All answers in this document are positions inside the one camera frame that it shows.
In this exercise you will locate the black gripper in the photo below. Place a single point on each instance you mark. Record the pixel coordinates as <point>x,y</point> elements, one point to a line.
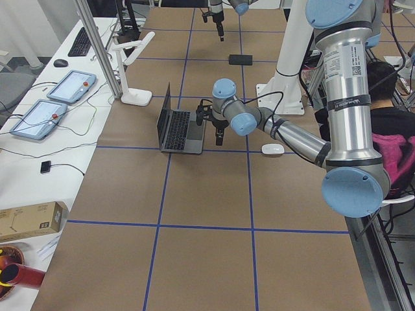
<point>219,124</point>
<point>218,19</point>

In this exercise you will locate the black mouse pad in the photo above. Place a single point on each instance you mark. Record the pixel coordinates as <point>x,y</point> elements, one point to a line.
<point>240,59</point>

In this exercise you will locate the silver grey laptop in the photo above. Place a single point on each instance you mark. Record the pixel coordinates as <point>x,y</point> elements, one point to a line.
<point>178,131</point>

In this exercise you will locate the white computer mouse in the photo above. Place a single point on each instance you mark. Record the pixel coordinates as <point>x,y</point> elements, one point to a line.
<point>272,149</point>

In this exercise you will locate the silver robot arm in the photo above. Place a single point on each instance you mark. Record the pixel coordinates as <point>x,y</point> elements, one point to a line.
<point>216,12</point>
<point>356,182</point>

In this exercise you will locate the black desk mouse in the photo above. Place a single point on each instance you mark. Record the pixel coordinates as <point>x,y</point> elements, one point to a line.
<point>60,63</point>

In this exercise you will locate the cardboard lamp box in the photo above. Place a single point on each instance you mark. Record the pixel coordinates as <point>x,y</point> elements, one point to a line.
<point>31,220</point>

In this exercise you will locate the black keyboard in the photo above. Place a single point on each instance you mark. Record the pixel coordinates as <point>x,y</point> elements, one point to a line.
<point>81,44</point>

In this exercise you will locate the upper blue teach pendant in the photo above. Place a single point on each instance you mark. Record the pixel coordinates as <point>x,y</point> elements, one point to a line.
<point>73,86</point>

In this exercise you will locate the blue teach pendant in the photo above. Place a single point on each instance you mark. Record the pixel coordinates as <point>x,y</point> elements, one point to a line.
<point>40,120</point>
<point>73,86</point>

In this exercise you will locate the seated person in black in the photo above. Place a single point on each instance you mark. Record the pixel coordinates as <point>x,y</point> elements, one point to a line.
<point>392,129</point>

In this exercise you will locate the lower blue teach pendant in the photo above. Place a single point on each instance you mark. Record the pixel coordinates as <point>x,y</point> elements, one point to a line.
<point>40,120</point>

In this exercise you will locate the small black puck device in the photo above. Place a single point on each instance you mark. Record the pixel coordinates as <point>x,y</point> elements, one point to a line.
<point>45,167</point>

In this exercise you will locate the white chair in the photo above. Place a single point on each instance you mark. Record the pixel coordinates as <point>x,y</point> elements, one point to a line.
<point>403,199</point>

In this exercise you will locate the red bottle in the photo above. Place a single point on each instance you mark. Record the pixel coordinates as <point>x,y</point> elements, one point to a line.
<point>20,275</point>

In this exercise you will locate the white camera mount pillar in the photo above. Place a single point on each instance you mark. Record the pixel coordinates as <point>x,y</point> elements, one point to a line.
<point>283,92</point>

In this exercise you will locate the aluminium frame post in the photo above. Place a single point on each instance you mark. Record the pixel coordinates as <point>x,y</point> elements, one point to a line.
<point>96,42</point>

